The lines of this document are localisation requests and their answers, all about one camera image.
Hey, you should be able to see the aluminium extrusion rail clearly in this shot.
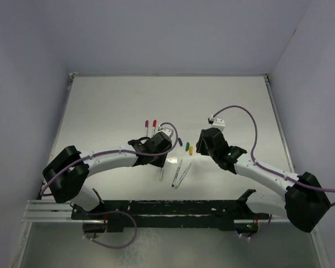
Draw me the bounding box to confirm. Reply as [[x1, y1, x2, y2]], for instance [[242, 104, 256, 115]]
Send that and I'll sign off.
[[23, 200, 72, 223]]

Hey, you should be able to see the yellow pen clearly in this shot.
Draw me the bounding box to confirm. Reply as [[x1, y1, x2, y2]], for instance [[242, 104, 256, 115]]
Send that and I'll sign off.
[[159, 167, 164, 182]]

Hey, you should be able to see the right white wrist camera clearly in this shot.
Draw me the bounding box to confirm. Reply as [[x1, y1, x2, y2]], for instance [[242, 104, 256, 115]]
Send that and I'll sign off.
[[208, 116, 226, 132]]

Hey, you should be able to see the red pen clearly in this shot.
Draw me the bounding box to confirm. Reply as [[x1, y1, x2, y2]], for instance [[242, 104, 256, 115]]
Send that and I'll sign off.
[[151, 119, 157, 136]]

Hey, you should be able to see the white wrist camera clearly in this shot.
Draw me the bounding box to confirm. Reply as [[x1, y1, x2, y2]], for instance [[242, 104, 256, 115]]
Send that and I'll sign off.
[[208, 116, 226, 132], [158, 127, 174, 138]]

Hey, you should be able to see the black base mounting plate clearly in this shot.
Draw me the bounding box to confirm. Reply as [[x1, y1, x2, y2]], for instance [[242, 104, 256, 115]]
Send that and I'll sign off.
[[71, 198, 269, 233]]

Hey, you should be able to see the green pen cap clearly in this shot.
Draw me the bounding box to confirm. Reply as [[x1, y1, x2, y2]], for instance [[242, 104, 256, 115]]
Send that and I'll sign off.
[[185, 142, 190, 151]]

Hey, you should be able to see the blue pen cap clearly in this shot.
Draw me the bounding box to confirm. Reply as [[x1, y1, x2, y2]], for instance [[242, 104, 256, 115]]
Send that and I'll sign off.
[[178, 137, 183, 146]]

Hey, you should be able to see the green pen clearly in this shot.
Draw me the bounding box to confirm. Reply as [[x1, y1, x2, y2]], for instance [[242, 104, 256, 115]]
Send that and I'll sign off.
[[174, 163, 192, 189]]

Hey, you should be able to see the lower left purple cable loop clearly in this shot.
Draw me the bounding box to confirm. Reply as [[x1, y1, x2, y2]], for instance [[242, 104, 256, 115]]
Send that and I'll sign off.
[[82, 210, 138, 249]]

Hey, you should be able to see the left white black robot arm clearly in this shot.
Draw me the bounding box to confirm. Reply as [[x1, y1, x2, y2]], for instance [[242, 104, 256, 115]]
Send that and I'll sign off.
[[42, 128, 173, 219]]

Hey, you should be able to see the blue pen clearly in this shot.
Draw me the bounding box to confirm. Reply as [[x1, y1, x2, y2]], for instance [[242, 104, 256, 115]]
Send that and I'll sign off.
[[171, 159, 183, 188]]

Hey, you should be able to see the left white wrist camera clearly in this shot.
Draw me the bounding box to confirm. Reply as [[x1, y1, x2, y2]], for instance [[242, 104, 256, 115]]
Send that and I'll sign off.
[[158, 127, 174, 138]]

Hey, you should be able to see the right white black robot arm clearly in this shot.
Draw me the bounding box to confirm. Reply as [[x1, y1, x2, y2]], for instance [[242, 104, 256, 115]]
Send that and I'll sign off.
[[196, 128, 331, 233]]

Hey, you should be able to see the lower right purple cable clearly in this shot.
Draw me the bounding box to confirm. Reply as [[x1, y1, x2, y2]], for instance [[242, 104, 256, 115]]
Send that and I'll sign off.
[[238, 214, 274, 242]]

